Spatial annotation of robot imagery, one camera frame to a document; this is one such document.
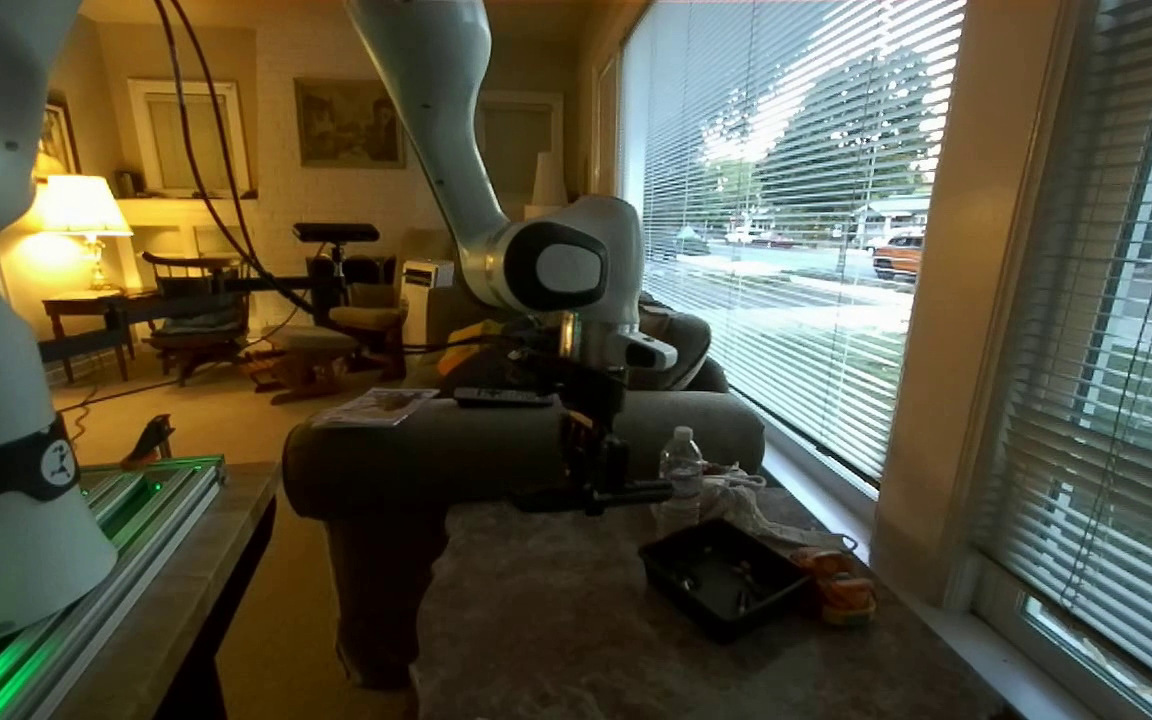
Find orange parked car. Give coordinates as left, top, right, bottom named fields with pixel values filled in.
left=870, top=228, right=930, bottom=288

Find small white lamp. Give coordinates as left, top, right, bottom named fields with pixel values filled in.
left=521, top=147, right=568, bottom=209

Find white framed wall panel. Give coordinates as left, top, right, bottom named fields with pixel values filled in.
left=478, top=89, right=568, bottom=206
left=126, top=78, right=258, bottom=206

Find silver remote control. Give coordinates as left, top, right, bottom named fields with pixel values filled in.
left=452, top=385, right=556, bottom=411

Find lit table lamp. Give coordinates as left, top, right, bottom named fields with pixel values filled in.
left=15, top=172, right=137, bottom=302

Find wide white window blinds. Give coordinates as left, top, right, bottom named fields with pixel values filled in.
left=621, top=0, right=973, bottom=490

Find yellow throw pillow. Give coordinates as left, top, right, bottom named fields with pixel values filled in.
left=433, top=336, right=497, bottom=385

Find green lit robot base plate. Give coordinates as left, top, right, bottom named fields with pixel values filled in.
left=0, top=453, right=227, bottom=720

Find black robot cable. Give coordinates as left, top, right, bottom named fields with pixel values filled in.
left=153, top=0, right=320, bottom=296

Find black clamp handle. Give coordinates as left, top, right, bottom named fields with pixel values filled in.
left=115, top=411, right=182, bottom=472

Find dark wooden chair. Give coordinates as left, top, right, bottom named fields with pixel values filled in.
left=141, top=250, right=258, bottom=385

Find dinosaur magazine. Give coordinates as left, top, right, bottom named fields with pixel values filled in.
left=312, top=385, right=446, bottom=433

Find olive sofa cushion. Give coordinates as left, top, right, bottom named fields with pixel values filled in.
left=637, top=291, right=715, bottom=395

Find orange snack packet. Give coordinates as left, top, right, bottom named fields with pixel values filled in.
left=791, top=540, right=880, bottom=632

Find grey fabric sofa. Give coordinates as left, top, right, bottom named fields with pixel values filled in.
left=281, top=285, right=770, bottom=694

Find small dark framed picture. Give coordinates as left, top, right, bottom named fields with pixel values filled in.
left=39, top=89, right=86, bottom=175

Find narrow white window blinds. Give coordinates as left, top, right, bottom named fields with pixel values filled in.
left=973, top=0, right=1152, bottom=713

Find cushioned wooden armchair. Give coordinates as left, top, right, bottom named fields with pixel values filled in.
left=267, top=258, right=414, bottom=406

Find white crumpled plastic bag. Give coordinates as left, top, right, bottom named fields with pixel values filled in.
left=650, top=456, right=810, bottom=544

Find clear plastic water bottle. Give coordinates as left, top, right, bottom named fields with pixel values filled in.
left=656, top=423, right=712, bottom=520

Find dark throw pillow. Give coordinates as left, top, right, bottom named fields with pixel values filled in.
left=439, top=334, right=560, bottom=395

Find dark wooden side table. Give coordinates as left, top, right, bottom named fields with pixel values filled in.
left=36, top=291, right=141, bottom=385

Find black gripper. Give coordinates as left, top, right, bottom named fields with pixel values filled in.
left=547, top=366, right=637, bottom=518

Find black stereo camera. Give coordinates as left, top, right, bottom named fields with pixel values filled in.
left=294, top=216, right=383, bottom=323

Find Husky work table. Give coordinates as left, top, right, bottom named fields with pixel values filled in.
left=53, top=462, right=281, bottom=720

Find black plastic tray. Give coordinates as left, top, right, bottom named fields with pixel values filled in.
left=637, top=518, right=813, bottom=642

